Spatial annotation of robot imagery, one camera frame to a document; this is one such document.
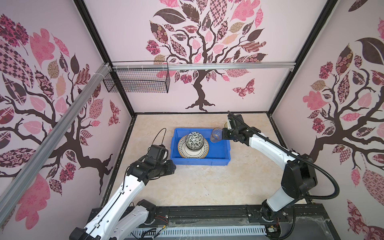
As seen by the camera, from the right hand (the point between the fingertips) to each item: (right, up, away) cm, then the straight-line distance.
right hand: (224, 130), depth 89 cm
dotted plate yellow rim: (-22, -15, +4) cm, 27 cm away
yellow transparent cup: (-4, -3, +6) cm, 8 cm away
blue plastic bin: (-1, -16, +10) cm, 18 cm away
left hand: (-29, -20, -13) cm, 38 cm away
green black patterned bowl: (-18, -7, +4) cm, 20 cm away
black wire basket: (-55, +35, +6) cm, 65 cm away
